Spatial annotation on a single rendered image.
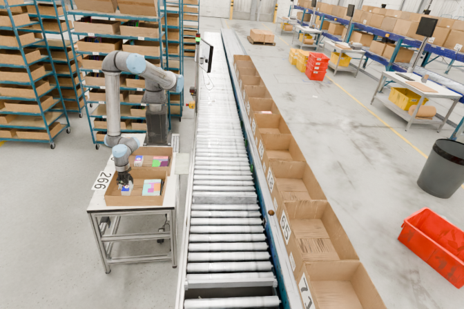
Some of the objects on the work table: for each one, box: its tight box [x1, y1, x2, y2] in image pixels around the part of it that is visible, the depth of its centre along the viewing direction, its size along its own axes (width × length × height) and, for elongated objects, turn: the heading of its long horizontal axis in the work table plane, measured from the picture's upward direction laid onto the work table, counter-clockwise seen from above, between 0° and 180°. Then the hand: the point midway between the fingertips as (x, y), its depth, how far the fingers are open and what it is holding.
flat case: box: [152, 157, 169, 167], centre depth 215 cm, size 14×19×2 cm
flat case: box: [142, 179, 162, 196], centre depth 189 cm, size 14×19×2 cm
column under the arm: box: [143, 106, 173, 146], centre depth 244 cm, size 26×26×33 cm
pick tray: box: [104, 169, 168, 206], centre depth 186 cm, size 28×38×10 cm
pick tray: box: [128, 146, 173, 177], centre depth 213 cm, size 28×38×10 cm
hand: (126, 187), depth 186 cm, fingers open, 6 cm apart
